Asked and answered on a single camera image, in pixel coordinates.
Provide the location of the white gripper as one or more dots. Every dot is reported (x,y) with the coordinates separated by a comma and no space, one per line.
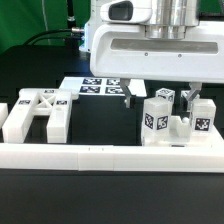
(158,40)

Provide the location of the white chair seat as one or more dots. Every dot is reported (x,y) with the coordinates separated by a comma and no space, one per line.
(176,133)

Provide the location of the white block at left edge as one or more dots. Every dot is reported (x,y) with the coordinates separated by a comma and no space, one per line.
(3,113)

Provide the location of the white U-shaped fence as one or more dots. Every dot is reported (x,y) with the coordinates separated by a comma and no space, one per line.
(112,158)

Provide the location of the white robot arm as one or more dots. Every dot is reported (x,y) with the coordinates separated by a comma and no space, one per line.
(163,40)

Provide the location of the white marker sheet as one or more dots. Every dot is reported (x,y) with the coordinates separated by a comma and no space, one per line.
(102,86)

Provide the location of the white chair back frame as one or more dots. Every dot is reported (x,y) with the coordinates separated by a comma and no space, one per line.
(54,103)

